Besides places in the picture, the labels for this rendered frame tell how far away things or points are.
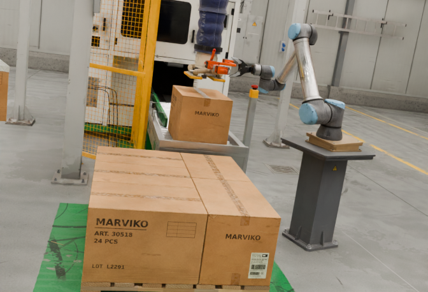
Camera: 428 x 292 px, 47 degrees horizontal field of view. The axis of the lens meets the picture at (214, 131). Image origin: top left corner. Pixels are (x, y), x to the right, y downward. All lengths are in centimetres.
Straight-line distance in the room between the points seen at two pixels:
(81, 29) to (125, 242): 223
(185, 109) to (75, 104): 107
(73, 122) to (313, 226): 218
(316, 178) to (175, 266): 141
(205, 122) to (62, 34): 903
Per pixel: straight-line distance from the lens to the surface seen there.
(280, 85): 398
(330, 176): 363
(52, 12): 1256
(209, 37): 394
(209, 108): 378
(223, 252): 264
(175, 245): 258
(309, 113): 342
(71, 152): 445
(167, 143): 370
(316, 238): 376
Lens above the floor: 145
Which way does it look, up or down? 11 degrees down
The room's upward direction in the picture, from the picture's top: 8 degrees clockwise
